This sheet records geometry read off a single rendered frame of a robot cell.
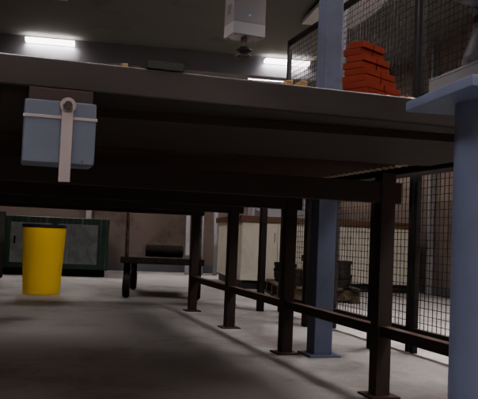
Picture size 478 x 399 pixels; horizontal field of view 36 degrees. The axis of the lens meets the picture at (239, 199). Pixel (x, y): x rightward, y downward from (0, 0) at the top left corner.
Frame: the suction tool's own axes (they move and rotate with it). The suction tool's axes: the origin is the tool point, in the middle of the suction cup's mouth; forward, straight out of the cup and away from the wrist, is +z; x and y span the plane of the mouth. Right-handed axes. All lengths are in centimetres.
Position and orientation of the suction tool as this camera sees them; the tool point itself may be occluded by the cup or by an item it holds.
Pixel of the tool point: (243, 56)
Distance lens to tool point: 181.5
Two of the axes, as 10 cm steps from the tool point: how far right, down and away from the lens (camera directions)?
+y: -9.3, -0.6, -3.7
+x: 3.8, -0.3, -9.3
